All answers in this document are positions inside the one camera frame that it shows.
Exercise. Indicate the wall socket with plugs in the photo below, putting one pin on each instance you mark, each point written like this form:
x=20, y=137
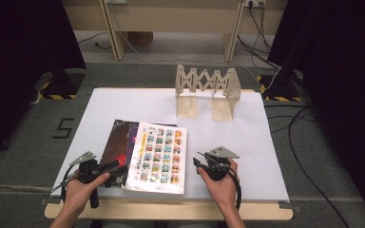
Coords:
x=255, y=3

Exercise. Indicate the black curtain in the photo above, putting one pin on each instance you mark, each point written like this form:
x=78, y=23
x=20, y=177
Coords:
x=19, y=63
x=339, y=79

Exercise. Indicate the person's right hand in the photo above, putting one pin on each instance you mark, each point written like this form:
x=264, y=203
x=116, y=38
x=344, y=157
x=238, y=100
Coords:
x=223, y=190

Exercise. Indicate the grey corner bracket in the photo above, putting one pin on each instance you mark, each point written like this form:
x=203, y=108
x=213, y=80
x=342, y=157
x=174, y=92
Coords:
x=290, y=207
x=51, y=200

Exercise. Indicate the thick white book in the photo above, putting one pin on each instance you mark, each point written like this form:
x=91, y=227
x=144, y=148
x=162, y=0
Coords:
x=158, y=155

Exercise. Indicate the beige wooden desk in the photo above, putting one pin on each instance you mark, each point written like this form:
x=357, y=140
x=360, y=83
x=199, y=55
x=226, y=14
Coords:
x=171, y=14

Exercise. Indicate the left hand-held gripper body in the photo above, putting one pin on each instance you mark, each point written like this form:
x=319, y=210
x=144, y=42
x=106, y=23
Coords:
x=88, y=171

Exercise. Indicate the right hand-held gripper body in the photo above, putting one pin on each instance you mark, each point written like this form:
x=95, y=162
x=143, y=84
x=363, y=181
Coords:
x=218, y=166

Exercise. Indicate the black stand with striped base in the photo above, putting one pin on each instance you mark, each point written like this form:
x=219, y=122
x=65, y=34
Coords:
x=61, y=84
x=280, y=87

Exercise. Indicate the dark brown and red book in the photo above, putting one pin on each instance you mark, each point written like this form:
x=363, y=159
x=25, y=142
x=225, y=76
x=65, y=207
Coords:
x=115, y=145

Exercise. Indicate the person's left hand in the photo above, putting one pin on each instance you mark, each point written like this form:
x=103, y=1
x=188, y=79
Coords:
x=77, y=193

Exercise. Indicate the cream expandable book rack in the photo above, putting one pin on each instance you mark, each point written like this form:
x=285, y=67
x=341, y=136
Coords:
x=223, y=85

